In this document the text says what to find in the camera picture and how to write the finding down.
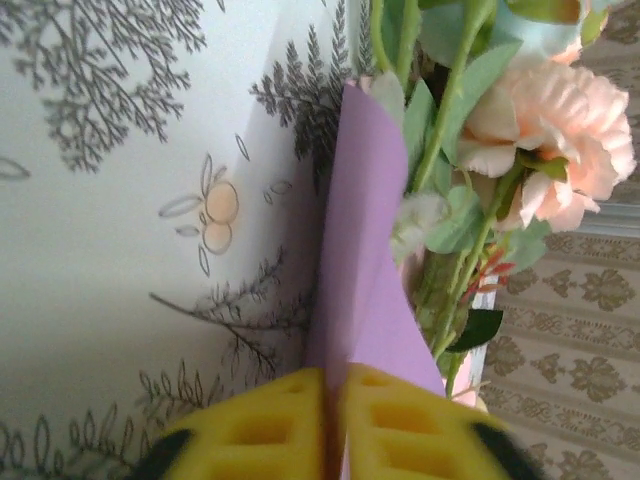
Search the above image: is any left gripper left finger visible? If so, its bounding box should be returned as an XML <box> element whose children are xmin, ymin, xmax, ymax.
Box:
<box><xmin>130</xmin><ymin>367</ymin><xmax>330</xmax><ymax>480</ymax></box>

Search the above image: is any purple and pink wrapping paper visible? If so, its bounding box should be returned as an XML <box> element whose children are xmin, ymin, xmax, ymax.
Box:
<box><xmin>301</xmin><ymin>74</ymin><xmax>492</xmax><ymax>480</ymax></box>

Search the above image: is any floral patterned tablecloth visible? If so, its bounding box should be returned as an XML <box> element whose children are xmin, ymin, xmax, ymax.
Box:
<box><xmin>0</xmin><ymin>0</ymin><xmax>501</xmax><ymax>480</ymax></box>

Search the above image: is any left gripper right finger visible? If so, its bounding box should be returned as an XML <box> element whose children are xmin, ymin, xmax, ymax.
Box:
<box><xmin>338</xmin><ymin>362</ymin><xmax>544</xmax><ymax>480</ymax></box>

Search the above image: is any peach fake flower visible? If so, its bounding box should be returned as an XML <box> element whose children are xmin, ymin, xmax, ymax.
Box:
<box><xmin>424</xmin><ymin>60</ymin><xmax>637</xmax><ymax>354</ymax></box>

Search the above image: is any red pink fake flower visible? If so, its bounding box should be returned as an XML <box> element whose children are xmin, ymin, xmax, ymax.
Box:
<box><xmin>464</xmin><ymin>244</ymin><xmax>517</xmax><ymax>304</ymax></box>

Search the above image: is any aluminium table back rail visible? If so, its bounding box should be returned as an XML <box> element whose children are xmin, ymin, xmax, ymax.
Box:
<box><xmin>582</xmin><ymin>197</ymin><xmax>640</xmax><ymax>236</ymax></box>

